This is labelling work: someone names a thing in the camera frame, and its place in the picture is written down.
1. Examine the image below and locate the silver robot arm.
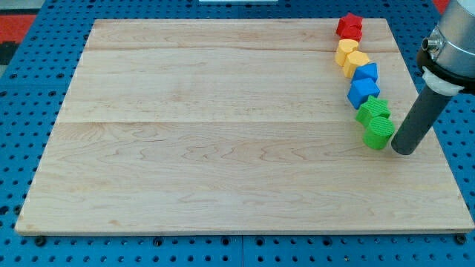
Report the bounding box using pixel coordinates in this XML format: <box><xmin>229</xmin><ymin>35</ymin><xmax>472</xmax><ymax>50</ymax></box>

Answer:
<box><xmin>416</xmin><ymin>0</ymin><xmax>474</xmax><ymax>96</ymax></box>

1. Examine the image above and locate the light wooden board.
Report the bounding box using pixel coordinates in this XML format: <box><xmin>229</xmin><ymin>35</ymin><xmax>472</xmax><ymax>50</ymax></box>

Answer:
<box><xmin>15</xmin><ymin>19</ymin><xmax>474</xmax><ymax>236</ymax></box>

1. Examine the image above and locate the green star block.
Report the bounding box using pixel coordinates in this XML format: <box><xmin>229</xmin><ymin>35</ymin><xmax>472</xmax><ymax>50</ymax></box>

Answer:
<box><xmin>356</xmin><ymin>96</ymin><xmax>391</xmax><ymax>128</ymax></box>

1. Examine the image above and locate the red star block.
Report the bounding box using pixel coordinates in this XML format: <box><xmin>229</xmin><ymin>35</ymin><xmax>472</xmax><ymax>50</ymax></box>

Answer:
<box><xmin>335</xmin><ymin>13</ymin><xmax>363</xmax><ymax>37</ymax></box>

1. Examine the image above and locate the blue cube block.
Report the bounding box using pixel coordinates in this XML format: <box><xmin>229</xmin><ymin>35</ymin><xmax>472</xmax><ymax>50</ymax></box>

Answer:
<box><xmin>347</xmin><ymin>78</ymin><xmax>380</xmax><ymax>110</ymax></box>

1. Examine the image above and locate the yellow hexagon block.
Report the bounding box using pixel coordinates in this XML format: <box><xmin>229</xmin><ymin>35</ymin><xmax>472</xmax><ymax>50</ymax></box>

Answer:
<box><xmin>343</xmin><ymin>51</ymin><xmax>370</xmax><ymax>79</ymax></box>

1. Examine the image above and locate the yellow heart block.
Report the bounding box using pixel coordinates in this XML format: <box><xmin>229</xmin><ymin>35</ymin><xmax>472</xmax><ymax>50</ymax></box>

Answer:
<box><xmin>335</xmin><ymin>39</ymin><xmax>359</xmax><ymax>67</ymax></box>

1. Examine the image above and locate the green cylinder block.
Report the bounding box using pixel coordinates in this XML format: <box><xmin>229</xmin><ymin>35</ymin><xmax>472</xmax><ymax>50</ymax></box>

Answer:
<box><xmin>363</xmin><ymin>116</ymin><xmax>395</xmax><ymax>150</ymax></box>

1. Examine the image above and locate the blue pentagon block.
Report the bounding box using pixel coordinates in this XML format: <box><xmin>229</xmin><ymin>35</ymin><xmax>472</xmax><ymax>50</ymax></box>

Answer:
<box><xmin>352</xmin><ymin>63</ymin><xmax>379</xmax><ymax>82</ymax></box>

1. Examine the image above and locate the red round block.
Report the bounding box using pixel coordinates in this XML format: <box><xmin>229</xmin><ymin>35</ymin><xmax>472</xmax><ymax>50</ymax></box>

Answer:
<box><xmin>340</xmin><ymin>27</ymin><xmax>363</xmax><ymax>42</ymax></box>

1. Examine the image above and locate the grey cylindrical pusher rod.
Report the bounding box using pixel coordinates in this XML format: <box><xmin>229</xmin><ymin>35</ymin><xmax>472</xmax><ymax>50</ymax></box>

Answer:
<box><xmin>391</xmin><ymin>85</ymin><xmax>453</xmax><ymax>155</ymax></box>

